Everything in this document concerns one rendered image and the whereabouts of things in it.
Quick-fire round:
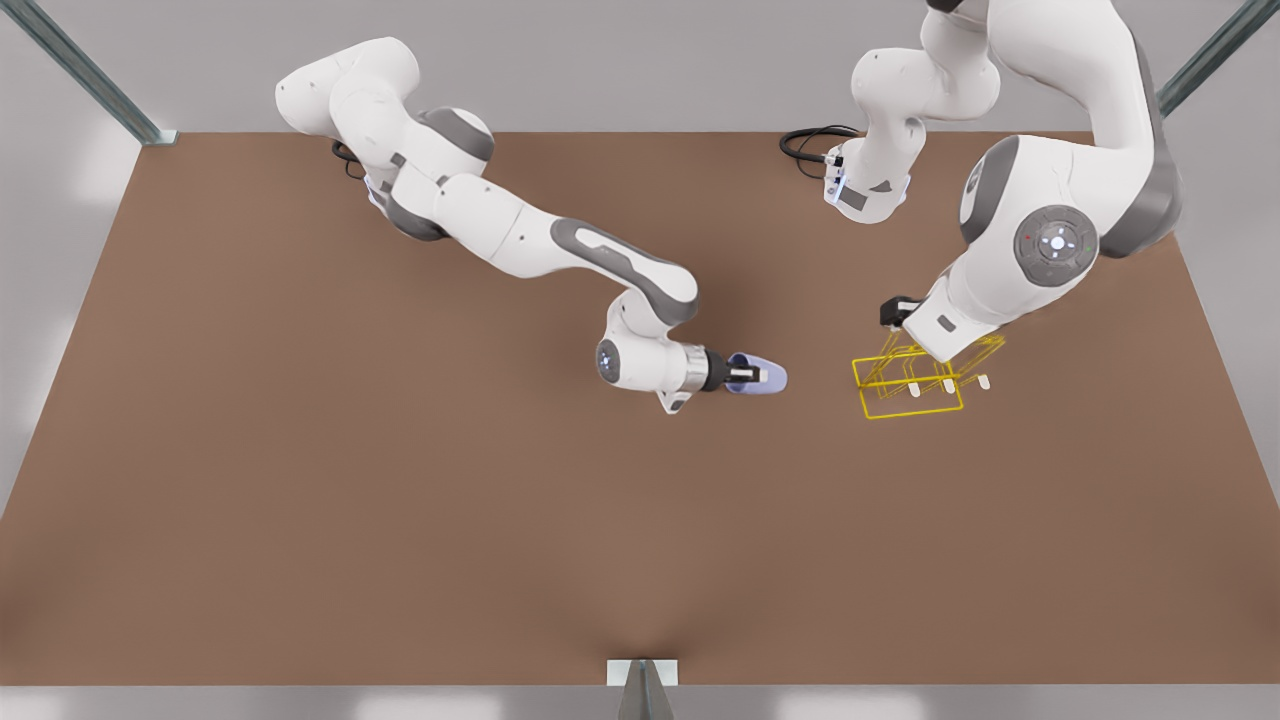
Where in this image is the blue cup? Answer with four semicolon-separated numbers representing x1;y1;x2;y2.
726;353;788;398

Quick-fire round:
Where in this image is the yellow wire cup holder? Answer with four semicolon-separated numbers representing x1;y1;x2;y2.
852;333;1007;421

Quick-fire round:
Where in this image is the silver frame post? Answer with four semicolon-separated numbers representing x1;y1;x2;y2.
1156;0;1280;117
607;659;678;720
0;0;178;147

